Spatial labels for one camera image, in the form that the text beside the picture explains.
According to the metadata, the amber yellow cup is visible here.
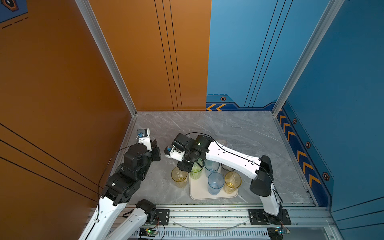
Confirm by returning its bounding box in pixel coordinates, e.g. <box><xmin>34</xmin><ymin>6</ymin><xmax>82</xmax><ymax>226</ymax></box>
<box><xmin>223</xmin><ymin>172</ymin><xmax>242</xmax><ymax>194</ymax></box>

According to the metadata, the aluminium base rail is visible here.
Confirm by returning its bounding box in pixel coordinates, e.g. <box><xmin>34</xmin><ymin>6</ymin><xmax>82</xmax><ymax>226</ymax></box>
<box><xmin>110</xmin><ymin>205</ymin><xmax>343</xmax><ymax>240</ymax></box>

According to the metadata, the right green circuit board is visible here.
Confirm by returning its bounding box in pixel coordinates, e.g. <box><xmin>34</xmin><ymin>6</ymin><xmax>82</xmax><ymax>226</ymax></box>
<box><xmin>267</xmin><ymin>228</ymin><xmax>291</xmax><ymax>240</ymax></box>

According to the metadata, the aluminium corner post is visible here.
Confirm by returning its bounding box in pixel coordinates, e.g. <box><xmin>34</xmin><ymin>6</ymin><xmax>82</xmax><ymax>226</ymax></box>
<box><xmin>75</xmin><ymin>0</ymin><xmax>137</xmax><ymax>118</ymax></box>
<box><xmin>272</xmin><ymin>0</ymin><xmax>345</xmax><ymax>117</ymax></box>

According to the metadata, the left aluminium corner post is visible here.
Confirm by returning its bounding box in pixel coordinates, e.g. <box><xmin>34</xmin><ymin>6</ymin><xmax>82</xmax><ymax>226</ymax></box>
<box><xmin>75</xmin><ymin>0</ymin><xmax>137</xmax><ymax>118</ymax></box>

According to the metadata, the white rectangular plastic tray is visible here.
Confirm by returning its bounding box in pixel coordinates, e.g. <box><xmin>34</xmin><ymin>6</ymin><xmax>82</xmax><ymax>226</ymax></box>
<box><xmin>190</xmin><ymin>164</ymin><xmax>238</xmax><ymax>201</ymax></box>

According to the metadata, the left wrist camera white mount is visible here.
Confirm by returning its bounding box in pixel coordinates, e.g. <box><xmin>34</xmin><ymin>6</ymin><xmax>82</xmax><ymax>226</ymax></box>
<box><xmin>137</xmin><ymin>128</ymin><xmax>152</xmax><ymax>152</ymax></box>

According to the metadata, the small clear glass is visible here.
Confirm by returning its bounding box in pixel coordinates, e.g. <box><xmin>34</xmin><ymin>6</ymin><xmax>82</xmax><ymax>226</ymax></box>
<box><xmin>217</xmin><ymin>140</ymin><xmax>228</xmax><ymax>147</ymax></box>

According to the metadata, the right aluminium corner post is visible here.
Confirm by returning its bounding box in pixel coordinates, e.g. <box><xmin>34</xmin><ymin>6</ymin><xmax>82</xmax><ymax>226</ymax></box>
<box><xmin>272</xmin><ymin>0</ymin><xmax>345</xmax><ymax>117</ymax></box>

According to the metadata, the left green circuit board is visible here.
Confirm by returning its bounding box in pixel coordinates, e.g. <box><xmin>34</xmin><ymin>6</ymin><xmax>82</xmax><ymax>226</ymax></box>
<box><xmin>138</xmin><ymin>228</ymin><xmax>159</xmax><ymax>240</ymax></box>

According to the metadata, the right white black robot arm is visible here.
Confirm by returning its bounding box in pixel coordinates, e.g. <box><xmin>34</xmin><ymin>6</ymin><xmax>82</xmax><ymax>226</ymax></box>
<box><xmin>165</xmin><ymin>133</ymin><xmax>285</xmax><ymax>225</ymax></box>

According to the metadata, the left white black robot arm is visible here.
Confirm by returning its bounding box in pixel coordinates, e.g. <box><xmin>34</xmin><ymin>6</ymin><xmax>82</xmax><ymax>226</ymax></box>
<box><xmin>79</xmin><ymin>140</ymin><xmax>161</xmax><ymax>240</ymax></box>

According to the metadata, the tall green clear cup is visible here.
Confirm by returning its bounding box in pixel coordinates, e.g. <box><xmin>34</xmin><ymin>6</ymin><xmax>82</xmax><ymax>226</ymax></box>
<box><xmin>190</xmin><ymin>159</ymin><xmax>204</xmax><ymax>180</ymax></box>

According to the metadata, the tall grey-blue cup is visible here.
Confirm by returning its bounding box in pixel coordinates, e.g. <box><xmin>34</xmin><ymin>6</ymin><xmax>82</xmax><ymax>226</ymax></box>
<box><xmin>204</xmin><ymin>160</ymin><xmax>220</xmax><ymax>178</ymax></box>

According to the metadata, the dark smoke grey cup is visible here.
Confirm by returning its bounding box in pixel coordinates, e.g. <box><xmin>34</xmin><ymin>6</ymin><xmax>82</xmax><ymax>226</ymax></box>
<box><xmin>221</xmin><ymin>164</ymin><xmax>235</xmax><ymax>172</ymax></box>

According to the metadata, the tall blue clear cup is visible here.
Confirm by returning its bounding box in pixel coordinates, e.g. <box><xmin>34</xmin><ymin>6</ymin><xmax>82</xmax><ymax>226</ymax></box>
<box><xmin>208</xmin><ymin>172</ymin><xmax>225</xmax><ymax>195</ymax></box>

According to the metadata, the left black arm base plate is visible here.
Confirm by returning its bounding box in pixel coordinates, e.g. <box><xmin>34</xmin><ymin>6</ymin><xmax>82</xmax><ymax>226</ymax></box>
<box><xmin>128</xmin><ymin>208</ymin><xmax>171</xmax><ymax>226</ymax></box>

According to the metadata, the green circuit board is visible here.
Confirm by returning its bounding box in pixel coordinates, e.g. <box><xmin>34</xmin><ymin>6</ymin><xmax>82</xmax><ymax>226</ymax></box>
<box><xmin>138</xmin><ymin>228</ymin><xmax>159</xmax><ymax>240</ymax></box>
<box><xmin>267</xmin><ymin>228</ymin><xmax>291</xmax><ymax>240</ymax></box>

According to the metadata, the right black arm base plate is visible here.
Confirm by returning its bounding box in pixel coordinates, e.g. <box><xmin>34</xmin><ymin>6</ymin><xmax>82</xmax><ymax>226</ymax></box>
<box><xmin>248</xmin><ymin>209</ymin><xmax>292</xmax><ymax>226</ymax></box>

